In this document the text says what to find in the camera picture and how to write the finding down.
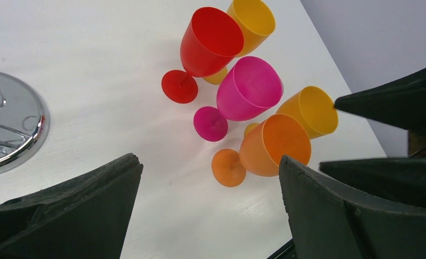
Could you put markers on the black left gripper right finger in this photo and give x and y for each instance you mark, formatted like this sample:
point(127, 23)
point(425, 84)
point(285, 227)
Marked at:
point(329, 219)

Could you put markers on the orange wine glass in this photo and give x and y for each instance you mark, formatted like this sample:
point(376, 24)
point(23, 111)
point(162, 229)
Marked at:
point(262, 149)

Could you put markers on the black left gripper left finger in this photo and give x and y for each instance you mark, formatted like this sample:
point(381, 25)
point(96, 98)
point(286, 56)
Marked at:
point(84, 217)

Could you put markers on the chrome wine glass rack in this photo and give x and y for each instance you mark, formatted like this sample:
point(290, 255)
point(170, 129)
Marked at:
point(24, 122)

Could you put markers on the red wine glass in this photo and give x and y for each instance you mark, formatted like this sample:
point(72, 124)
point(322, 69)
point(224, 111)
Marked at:
point(197, 61)

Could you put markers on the pink wine glass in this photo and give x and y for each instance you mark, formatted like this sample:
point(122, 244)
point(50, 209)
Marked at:
point(250, 88)

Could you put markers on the yellow wine glass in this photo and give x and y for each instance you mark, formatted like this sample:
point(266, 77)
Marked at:
point(248, 28)
point(314, 110)

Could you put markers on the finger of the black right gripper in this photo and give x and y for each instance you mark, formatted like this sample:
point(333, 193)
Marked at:
point(400, 103)
point(401, 180)

